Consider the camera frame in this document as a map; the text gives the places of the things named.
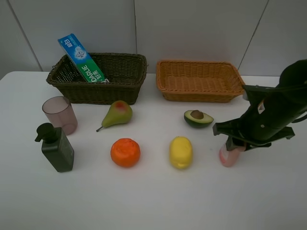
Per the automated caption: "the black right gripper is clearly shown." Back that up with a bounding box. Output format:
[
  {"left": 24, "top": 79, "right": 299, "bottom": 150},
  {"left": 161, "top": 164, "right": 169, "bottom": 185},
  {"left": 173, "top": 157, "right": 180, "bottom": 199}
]
[{"left": 213, "top": 85, "right": 307, "bottom": 151}]

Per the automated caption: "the pink bottle white cap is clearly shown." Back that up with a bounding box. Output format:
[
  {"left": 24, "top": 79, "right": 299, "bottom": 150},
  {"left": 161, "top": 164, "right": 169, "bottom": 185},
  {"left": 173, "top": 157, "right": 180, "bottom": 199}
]
[{"left": 218, "top": 142, "right": 246, "bottom": 167}]

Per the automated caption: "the halved avocado with pit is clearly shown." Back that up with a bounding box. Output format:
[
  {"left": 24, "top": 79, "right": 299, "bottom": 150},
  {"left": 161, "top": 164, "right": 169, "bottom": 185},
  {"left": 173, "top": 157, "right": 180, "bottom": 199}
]
[{"left": 184, "top": 110, "right": 214, "bottom": 128}]

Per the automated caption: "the yellow lemon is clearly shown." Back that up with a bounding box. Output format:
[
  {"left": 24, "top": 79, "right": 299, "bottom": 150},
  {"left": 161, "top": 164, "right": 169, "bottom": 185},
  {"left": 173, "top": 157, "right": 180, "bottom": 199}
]
[{"left": 169, "top": 137, "right": 193, "bottom": 170}]

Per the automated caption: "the blue green toothpaste box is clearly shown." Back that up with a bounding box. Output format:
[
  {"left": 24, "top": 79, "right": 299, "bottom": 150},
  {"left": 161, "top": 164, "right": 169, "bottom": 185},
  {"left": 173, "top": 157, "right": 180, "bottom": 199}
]
[{"left": 58, "top": 34, "right": 109, "bottom": 83}]

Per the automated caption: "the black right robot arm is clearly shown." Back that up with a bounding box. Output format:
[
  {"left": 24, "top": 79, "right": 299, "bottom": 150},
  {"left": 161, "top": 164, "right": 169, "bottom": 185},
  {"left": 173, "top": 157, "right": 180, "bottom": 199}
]
[{"left": 213, "top": 59, "right": 307, "bottom": 151}]

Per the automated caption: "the orange wicker basket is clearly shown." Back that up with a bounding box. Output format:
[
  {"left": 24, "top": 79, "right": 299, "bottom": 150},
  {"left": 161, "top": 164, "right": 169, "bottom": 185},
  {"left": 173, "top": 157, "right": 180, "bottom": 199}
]
[{"left": 156, "top": 60, "right": 245, "bottom": 103}]

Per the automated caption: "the orange tangerine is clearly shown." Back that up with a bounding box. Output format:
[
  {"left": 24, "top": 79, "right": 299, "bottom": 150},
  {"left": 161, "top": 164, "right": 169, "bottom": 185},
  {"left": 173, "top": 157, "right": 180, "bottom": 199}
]
[{"left": 110, "top": 138, "right": 141, "bottom": 168}]

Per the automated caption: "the green red pear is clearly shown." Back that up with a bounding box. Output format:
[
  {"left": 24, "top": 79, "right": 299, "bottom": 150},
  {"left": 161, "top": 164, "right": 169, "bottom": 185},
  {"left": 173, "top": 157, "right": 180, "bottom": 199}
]
[{"left": 96, "top": 101, "right": 132, "bottom": 132}]

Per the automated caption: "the dark brown wicker basket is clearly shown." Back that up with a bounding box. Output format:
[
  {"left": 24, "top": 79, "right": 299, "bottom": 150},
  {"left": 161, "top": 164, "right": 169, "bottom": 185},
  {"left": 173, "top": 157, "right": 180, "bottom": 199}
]
[{"left": 47, "top": 53, "right": 147, "bottom": 105}]

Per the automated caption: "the translucent pink plastic cup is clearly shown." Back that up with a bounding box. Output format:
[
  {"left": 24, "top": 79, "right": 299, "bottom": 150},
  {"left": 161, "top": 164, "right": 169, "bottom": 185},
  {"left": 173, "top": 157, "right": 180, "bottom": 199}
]
[{"left": 42, "top": 96, "right": 78, "bottom": 135}]

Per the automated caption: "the dark green pump bottle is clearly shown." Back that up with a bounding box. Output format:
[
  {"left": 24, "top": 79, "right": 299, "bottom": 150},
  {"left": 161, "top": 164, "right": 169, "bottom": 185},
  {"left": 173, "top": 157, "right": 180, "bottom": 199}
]
[{"left": 35, "top": 123, "right": 74, "bottom": 173}]

